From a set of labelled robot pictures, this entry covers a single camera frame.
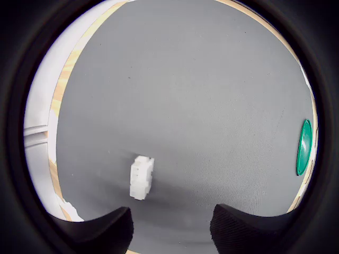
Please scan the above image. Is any round green lid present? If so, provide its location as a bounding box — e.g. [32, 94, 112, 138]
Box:
[296, 119, 313, 177]

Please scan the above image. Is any white partition panel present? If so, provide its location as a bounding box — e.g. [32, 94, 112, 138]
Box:
[23, 144, 67, 220]
[24, 1, 120, 130]

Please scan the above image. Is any small white plastic terminal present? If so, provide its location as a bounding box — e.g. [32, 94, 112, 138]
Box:
[129, 155, 155, 201]

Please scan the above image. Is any white tape strip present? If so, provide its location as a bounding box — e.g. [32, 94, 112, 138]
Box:
[300, 66, 313, 88]
[55, 193, 85, 222]

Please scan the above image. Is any dark grey mat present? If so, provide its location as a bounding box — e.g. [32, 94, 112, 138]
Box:
[55, 0, 315, 254]

